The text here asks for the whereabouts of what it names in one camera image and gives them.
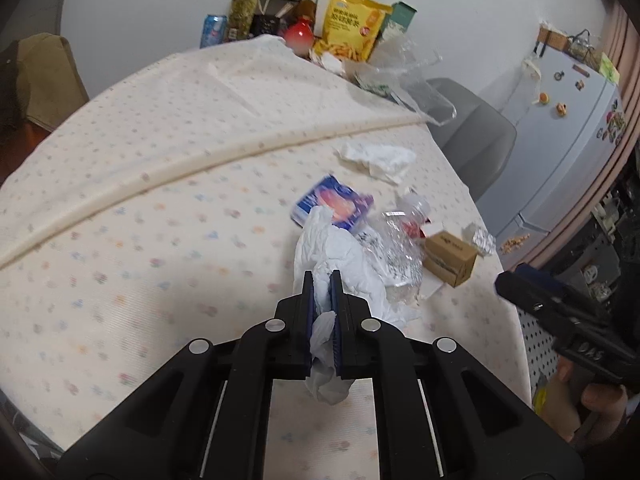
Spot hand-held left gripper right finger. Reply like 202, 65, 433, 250
330, 269, 584, 480

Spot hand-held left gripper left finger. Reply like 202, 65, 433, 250
60, 270, 315, 480

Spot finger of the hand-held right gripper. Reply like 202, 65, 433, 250
494, 262, 576, 328

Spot white tissue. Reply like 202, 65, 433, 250
336, 141, 417, 185
292, 206, 426, 406

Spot foil wrapper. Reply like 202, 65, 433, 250
461, 222, 497, 258

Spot crushed clear plastic bottle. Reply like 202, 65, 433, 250
357, 191, 434, 306

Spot small cardboard box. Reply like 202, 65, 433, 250
424, 231, 480, 288

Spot blue snack packet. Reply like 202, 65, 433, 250
291, 174, 375, 235

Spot red and white wrapper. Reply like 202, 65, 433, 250
402, 212, 436, 241

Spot person's right hand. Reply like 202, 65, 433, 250
542, 357, 630, 443

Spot white pegboard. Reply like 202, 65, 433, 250
517, 305, 560, 411

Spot white refrigerator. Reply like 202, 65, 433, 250
480, 47, 632, 233

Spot grey upholstered chair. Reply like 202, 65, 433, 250
425, 77, 518, 201

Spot white hanging bag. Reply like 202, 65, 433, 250
522, 57, 545, 106

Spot dotted cream tablecloth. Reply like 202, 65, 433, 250
0, 35, 533, 480

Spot clear plastic bag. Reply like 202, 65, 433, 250
350, 35, 458, 126

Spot green packet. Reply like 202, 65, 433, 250
597, 52, 621, 86

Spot red apple-shaped jar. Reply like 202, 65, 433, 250
284, 19, 316, 56

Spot black patterned box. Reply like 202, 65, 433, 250
250, 14, 281, 38

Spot yellow snack bag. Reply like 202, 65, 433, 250
312, 0, 393, 63

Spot blue drink can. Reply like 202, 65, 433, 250
200, 14, 228, 50

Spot oil bottle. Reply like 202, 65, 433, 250
227, 0, 258, 43

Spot tall green floral box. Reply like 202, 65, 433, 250
382, 1, 418, 42

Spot olive cloth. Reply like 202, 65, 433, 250
15, 34, 91, 133

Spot small wire basket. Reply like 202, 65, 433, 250
567, 30, 603, 63

